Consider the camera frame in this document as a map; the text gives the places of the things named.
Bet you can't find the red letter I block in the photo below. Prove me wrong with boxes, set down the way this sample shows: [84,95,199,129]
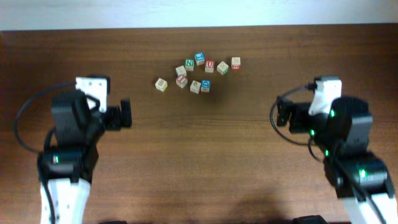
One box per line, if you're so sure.
[175,75,188,88]

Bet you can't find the block with number one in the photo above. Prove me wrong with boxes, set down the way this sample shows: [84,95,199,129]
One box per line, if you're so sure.
[175,65,187,77]

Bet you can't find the right black cable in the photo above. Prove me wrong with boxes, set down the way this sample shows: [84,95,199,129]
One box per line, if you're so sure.
[269,85,318,146]

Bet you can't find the red letter U block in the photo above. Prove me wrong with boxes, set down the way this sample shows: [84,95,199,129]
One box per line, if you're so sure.
[205,60,215,73]

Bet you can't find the left black cable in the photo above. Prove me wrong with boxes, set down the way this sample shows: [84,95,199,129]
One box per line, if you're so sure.
[14,81,77,154]

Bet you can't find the ice cream cone block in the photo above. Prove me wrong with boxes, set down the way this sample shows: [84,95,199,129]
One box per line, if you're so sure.
[190,80,201,94]

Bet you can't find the black cable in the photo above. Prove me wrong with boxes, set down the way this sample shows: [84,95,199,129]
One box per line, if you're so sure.
[14,81,77,154]
[269,85,318,146]

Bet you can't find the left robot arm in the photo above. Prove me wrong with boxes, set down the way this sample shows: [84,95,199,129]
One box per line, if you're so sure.
[37,90,132,223]

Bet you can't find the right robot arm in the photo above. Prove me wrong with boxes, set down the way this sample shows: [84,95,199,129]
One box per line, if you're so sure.
[276,96,397,223]

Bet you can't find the plain top red-sided block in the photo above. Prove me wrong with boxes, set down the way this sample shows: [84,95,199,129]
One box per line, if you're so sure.
[231,57,241,70]

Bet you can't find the green letter N block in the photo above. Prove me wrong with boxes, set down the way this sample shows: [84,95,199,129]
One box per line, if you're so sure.
[185,59,195,71]

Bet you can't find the blue topped block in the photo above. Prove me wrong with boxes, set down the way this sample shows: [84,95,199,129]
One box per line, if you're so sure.
[194,52,205,66]

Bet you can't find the plain top green-edged block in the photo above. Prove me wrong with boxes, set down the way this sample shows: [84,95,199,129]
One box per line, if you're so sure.
[217,61,229,75]

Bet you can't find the blue letter D block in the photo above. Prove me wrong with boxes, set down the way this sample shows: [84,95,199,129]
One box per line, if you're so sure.
[201,80,211,93]

